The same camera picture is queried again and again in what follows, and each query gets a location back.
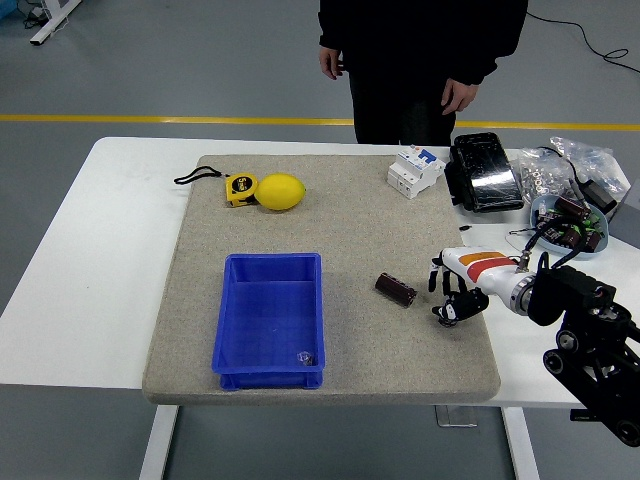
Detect white table leg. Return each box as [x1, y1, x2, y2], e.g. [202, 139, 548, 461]
[138, 404, 180, 480]
[501, 407, 541, 480]

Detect light blue bowl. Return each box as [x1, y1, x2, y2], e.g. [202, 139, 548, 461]
[529, 193, 611, 262]

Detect yellow tape measure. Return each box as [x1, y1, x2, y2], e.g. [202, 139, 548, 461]
[173, 167, 260, 209]

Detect white background table frame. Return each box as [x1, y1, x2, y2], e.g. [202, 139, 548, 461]
[29, 0, 84, 47]

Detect grey-brown table mat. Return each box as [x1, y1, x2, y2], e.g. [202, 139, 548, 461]
[141, 153, 502, 407]

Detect person's right hand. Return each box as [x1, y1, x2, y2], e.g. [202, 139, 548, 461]
[319, 45, 347, 81]

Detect black power adapter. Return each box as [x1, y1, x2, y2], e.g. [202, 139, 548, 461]
[582, 179, 619, 216]

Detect black glossy device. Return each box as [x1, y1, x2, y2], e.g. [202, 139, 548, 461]
[443, 132, 525, 214]

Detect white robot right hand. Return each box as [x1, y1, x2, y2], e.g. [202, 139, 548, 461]
[427, 245, 527, 329]

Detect black floor cable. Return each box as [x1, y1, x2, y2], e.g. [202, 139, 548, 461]
[527, 9, 640, 76]

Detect clear bag of blue parts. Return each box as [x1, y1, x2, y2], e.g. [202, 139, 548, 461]
[549, 136, 630, 201]

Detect blue plastic box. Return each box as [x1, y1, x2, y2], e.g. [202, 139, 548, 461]
[211, 251, 327, 391]

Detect person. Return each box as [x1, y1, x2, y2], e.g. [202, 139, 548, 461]
[317, 0, 530, 147]

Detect black background cables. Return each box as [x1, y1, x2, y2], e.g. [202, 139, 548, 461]
[17, 0, 51, 29]

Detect clear bag of washers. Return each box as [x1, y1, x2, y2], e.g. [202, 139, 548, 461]
[509, 146, 576, 207]

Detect white circuit breaker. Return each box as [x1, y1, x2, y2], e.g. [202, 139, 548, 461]
[387, 143, 447, 201]

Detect yellow lemon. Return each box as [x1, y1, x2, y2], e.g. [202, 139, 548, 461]
[255, 172, 307, 212]

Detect metal bracket under table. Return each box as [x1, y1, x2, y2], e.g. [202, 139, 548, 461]
[433, 405, 479, 429]

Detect person's left hand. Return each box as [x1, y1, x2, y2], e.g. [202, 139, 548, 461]
[440, 77, 482, 116]

